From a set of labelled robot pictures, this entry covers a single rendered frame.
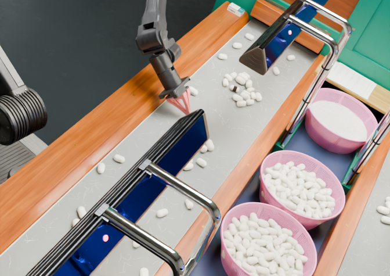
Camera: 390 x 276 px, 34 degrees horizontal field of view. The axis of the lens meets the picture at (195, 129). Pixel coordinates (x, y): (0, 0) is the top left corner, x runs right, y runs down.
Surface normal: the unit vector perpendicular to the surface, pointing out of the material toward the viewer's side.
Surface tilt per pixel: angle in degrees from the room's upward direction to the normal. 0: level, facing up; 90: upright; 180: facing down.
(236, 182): 0
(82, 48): 0
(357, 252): 0
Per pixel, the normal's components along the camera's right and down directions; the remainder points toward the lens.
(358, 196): 0.32, -0.71
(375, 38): -0.44, 0.47
